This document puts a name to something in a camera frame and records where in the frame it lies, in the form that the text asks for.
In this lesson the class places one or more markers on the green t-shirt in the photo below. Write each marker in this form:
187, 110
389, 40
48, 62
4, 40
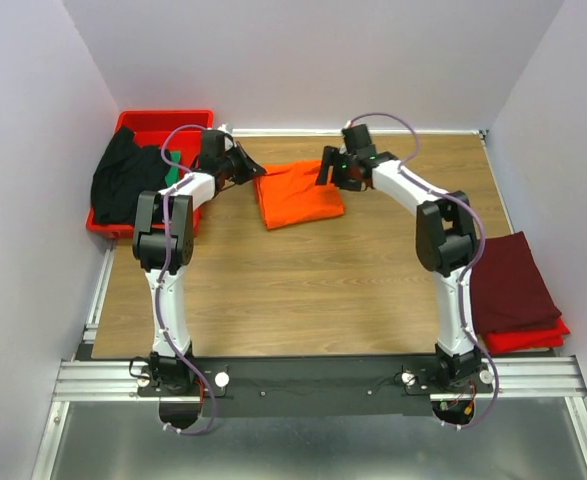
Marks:
173, 174

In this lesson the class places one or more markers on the folded maroon t-shirt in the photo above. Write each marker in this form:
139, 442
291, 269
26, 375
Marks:
508, 293

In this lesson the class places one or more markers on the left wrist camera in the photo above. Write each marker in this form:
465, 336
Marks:
229, 141

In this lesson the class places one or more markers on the red plastic bin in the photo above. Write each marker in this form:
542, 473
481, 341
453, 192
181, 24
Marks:
152, 127

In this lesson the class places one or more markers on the aluminium frame rail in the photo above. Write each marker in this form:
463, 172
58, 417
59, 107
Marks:
348, 285

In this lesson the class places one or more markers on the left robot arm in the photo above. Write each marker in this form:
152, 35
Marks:
163, 243

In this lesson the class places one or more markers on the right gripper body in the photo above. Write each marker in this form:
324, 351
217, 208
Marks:
331, 163

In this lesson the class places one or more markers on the folded red t-shirt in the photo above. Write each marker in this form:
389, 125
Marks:
507, 342

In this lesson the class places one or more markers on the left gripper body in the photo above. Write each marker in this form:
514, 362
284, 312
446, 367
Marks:
241, 163

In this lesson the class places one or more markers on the orange t-shirt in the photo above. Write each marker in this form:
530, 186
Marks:
288, 195

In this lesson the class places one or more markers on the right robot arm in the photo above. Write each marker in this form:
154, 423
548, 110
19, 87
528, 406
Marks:
446, 241

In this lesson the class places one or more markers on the black t-shirt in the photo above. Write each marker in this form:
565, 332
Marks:
124, 171

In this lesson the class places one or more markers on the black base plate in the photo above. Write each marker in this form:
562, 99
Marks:
313, 386

